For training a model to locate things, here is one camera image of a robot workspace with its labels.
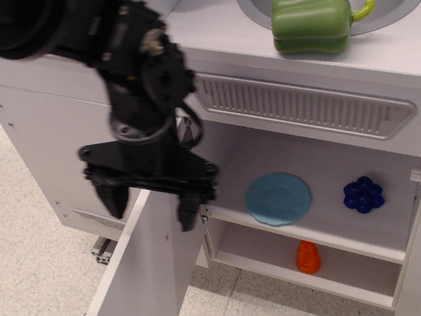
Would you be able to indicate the blue toy grapes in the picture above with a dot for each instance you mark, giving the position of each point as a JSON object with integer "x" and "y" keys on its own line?
{"x": 363, "y": 195}

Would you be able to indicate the green toy bell pepper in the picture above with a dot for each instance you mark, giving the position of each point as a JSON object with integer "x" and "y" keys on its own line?
{"x": 320, "y": 26}

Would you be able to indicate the light blue toy plate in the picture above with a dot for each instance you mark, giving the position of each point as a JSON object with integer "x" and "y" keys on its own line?
{"x": 278, "y": 199}

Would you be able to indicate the white toy kitchen cabinet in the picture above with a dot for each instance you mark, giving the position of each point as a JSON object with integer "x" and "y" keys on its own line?
{"x": 325, "y": 119}

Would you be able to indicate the lower metal door hinge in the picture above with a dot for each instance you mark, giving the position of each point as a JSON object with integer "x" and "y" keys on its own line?
{"x": 204, "y": 214}

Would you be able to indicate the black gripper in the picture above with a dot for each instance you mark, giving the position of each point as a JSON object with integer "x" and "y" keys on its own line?
{"x": 162, "y": 166}

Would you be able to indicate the orange toy carrot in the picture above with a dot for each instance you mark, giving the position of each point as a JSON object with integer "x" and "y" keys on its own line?
{"x": 308, "y": 258}

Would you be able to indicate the white cabinet door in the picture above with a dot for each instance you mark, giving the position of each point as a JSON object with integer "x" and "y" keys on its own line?
{"x": 152, "y": 264}

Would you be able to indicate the aluminium extrusion rail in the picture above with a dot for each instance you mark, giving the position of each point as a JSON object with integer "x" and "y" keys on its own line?
{"x": 103, "y": 249}

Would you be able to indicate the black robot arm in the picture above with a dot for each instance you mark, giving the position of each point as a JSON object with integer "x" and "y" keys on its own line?
{"x": 147, "y": 82}

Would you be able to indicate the metal door hinge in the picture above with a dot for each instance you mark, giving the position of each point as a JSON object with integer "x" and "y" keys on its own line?
{"x": 188, "y": 137}
{"x": 204, "y": 214}

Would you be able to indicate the upper metal door hinge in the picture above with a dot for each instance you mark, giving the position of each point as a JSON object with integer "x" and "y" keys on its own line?
{"x": 188, "y": 137}

